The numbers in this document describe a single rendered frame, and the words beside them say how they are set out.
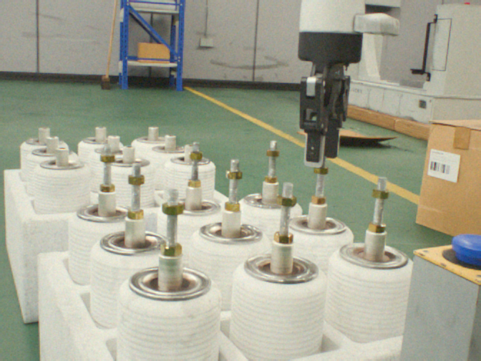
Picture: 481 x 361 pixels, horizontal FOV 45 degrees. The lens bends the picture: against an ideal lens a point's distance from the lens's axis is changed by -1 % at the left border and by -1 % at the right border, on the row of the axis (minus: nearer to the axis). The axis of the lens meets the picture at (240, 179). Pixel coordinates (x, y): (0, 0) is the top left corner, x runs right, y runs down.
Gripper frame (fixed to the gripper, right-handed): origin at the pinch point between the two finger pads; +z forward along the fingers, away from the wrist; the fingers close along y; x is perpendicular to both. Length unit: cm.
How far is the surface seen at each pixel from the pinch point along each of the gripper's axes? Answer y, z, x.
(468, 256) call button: 23.3, 2.7, 18.5
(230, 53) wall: -558, -5, -267
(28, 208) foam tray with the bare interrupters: -5, 16, -51
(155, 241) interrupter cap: 16.2, 9.3, -13.6
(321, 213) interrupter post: 0.2, 7.8, 0.5
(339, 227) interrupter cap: -1.0, 9.5, 2.7
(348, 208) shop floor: -106, 35, -19
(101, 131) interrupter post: -33, 7, -58
